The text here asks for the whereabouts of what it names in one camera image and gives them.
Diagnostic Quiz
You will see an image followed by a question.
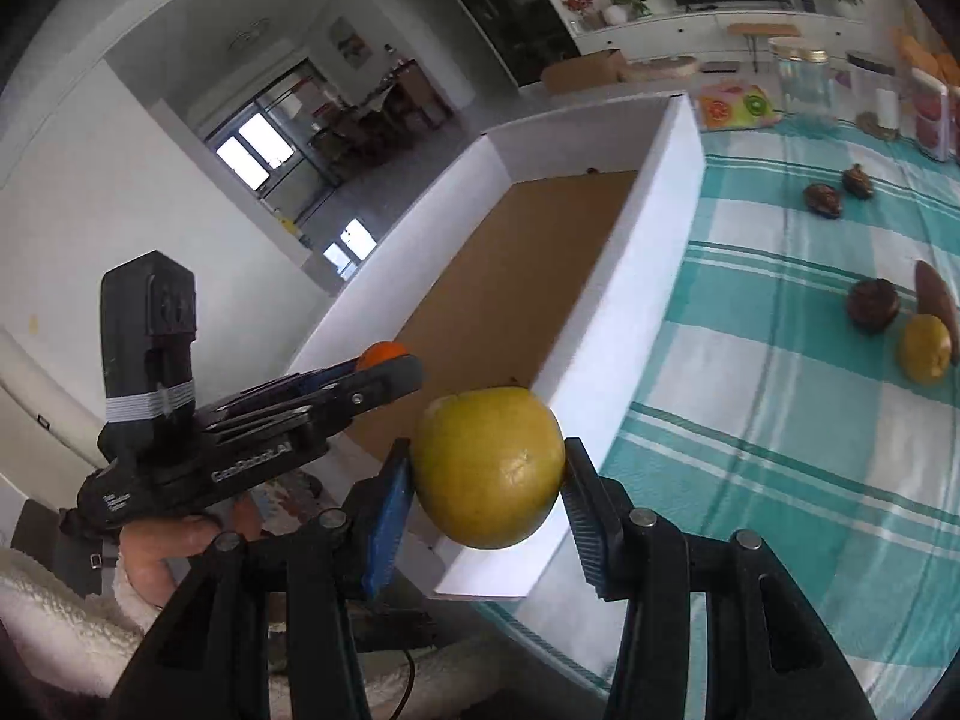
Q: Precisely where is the glass sliding door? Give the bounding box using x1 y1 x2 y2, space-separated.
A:
202 60 331 200

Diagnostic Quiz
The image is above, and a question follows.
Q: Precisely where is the person's left hand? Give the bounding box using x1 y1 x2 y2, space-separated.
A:
116 499 263 608

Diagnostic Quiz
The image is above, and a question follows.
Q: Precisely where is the glass jar with black lid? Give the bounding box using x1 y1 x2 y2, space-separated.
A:
844 51 901 140

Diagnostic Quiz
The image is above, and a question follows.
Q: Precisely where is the floral patterned blanket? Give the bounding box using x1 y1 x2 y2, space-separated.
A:
251 469 325 535

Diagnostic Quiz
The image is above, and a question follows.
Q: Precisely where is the wooden stool with hairpin legs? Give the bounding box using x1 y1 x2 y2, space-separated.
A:
727 22 800 76

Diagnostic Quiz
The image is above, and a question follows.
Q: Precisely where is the teal checked tablecloth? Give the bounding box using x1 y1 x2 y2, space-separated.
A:
480 116 960 698

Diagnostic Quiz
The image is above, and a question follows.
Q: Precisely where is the white fluffy blanket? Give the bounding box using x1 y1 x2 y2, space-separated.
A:
0 547 188 698

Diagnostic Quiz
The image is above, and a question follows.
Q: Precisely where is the small orange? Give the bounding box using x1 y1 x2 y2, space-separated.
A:
355 341 410 372

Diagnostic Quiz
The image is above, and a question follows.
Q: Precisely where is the wooden dining table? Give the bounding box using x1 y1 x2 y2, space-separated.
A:
307 86 410 166

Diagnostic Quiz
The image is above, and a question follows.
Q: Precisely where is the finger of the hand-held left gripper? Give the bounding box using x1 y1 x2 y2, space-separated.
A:
225 360 362 407
217 354 426 436

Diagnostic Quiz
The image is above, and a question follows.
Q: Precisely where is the glass jar with gold lid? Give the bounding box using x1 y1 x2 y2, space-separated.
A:
766 39 835 128

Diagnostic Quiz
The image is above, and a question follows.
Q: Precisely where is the white low cabinet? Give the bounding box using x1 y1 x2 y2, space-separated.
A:
566 6 908 65

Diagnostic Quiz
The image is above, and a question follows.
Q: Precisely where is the black glass display cabinet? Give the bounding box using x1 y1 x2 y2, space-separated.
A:
412 0 582 89

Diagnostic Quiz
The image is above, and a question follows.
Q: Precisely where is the round beige cushion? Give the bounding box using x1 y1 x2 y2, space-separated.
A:
621 56 700 83

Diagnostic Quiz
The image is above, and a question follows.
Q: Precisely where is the brown cardboard box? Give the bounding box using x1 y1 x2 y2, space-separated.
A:
540 49 627 95

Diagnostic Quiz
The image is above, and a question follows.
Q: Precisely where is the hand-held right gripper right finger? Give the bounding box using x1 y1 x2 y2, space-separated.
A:
562 436 878 720

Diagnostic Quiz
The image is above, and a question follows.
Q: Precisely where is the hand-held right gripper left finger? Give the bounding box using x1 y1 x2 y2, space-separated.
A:
109 439 415 720

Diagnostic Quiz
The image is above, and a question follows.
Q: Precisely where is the white box with cardboard bottom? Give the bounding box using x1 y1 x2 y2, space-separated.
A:
289 92 707 602

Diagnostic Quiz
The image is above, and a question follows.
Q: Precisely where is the bright yellow lemon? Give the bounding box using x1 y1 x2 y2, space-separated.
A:
898 313 953 386

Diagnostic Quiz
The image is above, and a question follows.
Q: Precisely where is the black cable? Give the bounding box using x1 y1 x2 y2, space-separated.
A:
390 645 421 720

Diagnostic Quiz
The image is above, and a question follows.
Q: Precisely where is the framed wall picture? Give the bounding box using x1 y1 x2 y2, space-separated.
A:
328 15 374 67

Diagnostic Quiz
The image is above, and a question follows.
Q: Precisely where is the reddish sweet potato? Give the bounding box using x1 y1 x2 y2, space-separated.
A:
913 260 960 368

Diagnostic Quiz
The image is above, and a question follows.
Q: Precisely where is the large olive-yellow citrus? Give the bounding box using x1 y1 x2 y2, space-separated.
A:
409 386 566 550

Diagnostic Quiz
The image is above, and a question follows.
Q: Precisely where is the wooden dining chair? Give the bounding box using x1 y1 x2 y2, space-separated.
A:
397 60 455 128

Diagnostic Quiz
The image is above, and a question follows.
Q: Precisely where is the orange cloth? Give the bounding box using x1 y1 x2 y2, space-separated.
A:
892 26 960 87

